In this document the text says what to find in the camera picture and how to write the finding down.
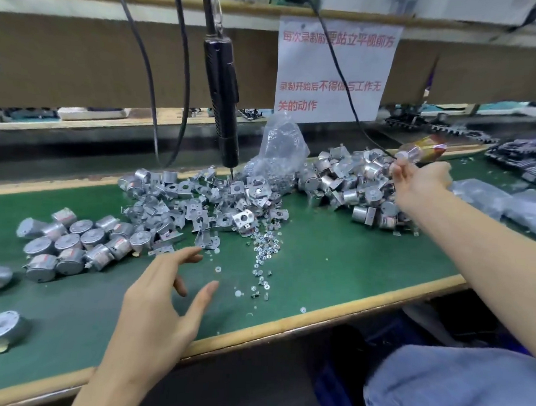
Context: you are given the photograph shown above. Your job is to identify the person's left hand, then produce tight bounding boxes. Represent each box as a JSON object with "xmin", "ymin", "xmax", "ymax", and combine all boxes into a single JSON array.
[{"xmin": 100, "ymin": 242, "xmax": 223, "ymax": 394}]

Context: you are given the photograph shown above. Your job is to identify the person's right hand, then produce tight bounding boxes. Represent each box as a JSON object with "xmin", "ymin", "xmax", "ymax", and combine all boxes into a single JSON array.
[{"xmin": 387, "ymin": 155, "xmax": 454, "ymax": 223}]

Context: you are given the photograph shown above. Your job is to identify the silver round motor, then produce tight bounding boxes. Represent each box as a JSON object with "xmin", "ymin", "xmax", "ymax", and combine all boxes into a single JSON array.
[{"xmin": 396, "ymin": 144, "xmax": 424, "ymax": 166}]

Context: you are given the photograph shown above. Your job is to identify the pile of assembled motors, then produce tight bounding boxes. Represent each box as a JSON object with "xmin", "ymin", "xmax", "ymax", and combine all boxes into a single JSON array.
[{"xmin": 295, "ymin": 142, "xmax": 426, "ymax": 233}]

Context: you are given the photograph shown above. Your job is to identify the pile of silver motors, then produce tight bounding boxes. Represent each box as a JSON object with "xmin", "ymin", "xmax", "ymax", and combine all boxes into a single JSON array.
[{"xmin": 0, "ymin": 205, "xmax": 154, "ymax": 356}]

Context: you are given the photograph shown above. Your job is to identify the pile of metal brackets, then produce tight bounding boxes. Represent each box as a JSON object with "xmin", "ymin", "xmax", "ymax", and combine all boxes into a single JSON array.
[{"xmin": 115, "ymin": 163, "xmax": 292, "ymax": 260}]

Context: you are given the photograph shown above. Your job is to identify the black electric screwdriver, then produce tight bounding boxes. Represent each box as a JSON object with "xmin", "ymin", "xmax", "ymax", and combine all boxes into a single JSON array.
[{"xmin": 196, "ymin": 0, "xmax": 248, "ymax": 169}]

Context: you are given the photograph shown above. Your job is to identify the person's right forearm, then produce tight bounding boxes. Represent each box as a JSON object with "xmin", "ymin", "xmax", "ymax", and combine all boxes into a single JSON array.
[{"xmin": 403, "ymin": 189, "xmax": 536, "ymax": 364}]

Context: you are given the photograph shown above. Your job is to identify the person's left forearm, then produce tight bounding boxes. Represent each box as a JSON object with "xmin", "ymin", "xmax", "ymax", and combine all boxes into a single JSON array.
[{"xmin": 71, "ymin": 369, "xmax": 173, "ymax": 406}]

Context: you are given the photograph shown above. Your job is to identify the orange packet in plastic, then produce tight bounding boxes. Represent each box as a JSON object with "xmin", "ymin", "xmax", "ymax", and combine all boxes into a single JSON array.
[{"xmin": 412, "ymin": 136, "xmax": 494, "ymax": 167}]

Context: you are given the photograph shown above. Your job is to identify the crumpled clear plastic bag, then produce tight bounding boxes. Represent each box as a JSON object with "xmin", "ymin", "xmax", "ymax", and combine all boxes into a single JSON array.
[{"xmin": 453, "ymin": 178, "xmax": 536, "ymax": 240}]

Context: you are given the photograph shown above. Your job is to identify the scatter of small silver screws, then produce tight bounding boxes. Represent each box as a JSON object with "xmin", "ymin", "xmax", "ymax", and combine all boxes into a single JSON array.
[{"xmin": 212, "ymin": 220, "xmax": 312, "ymax": 314}]

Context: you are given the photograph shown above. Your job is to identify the white paper sign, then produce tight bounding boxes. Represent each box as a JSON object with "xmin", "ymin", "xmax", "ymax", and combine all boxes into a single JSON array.
[{"xmin": 273, "ymin": 15, "xmax": 404, "ymax": 130}]

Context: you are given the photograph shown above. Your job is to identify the small clear plastic bag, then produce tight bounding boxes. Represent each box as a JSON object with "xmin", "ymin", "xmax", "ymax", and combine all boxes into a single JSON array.
[{"xmin": 242, "ymin": 111, "xmax": 313, "ymax": 190}]

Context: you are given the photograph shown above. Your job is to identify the grey blue trousers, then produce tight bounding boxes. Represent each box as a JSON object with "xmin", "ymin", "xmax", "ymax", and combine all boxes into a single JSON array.
[{"xmin": 364, "ymin": 342, "xmax": 536, "ymax": 406}]

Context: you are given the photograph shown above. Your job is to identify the dark blue crate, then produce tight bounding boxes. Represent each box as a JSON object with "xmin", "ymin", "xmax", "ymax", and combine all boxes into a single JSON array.
[{"xmin": 312, "ymin": 327, "xmax": 379, "ymax": 406}]

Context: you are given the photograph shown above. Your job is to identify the brown back panel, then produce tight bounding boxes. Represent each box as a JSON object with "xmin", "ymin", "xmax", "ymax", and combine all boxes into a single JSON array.
[{"xmin": 0, "ymin": 12, "xmax": 536, "ymax": 132}]

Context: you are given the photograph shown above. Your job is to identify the black hanging cable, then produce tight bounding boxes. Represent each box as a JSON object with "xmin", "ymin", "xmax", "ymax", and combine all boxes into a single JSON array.
[
  {"xmin": 163, "ymin": 0, "xmax": 196, "ymax": 167},
  {"xmin": 105, "ymin": 0, "xmax": 169, "ymax": 166}
]

